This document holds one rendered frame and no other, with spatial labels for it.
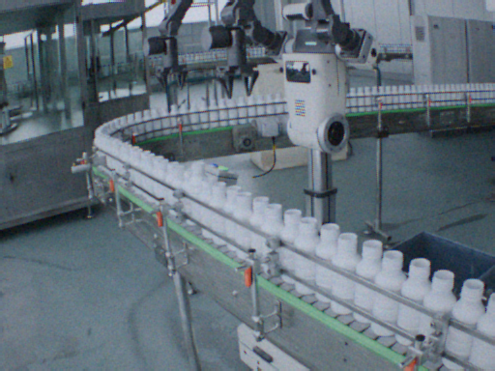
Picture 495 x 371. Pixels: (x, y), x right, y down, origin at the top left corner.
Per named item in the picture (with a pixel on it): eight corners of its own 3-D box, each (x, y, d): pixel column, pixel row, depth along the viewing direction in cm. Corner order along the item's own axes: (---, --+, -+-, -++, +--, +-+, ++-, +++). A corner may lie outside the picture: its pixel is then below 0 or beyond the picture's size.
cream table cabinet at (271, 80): (327, 148, 634) (322, 61, 598) (348, 158, 576) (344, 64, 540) (247, 158, 607) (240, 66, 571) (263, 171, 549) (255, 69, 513)
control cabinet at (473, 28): (483, 124, 749) (481, 19, 691) (502, 129, 703) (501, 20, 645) (452, 128, 729) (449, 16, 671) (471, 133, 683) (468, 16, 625)
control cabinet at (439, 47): (450, 128, 727) (446, 16, 669) (468, 133, 681) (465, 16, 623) (414, 131, 707) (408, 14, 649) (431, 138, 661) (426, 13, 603)
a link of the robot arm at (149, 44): (178, 20, 162) (167, 23, 169) (149, 23, 156) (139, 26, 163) (180, 51, 165) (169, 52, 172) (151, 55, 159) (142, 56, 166)
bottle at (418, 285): (422, 328, 83) (432, 254, 78) (426, 346, 77) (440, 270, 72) (393, 330, 83) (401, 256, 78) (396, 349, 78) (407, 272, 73)
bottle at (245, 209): (265, 256, 121) (261, 194, 116) (245, 263, 118) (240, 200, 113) (251, 248, 126) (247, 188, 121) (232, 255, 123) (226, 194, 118)
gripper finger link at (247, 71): (261, 97, 137) (259, 65, 134) (240, 99, 133) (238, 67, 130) (247, 95, 142) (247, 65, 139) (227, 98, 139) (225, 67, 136)
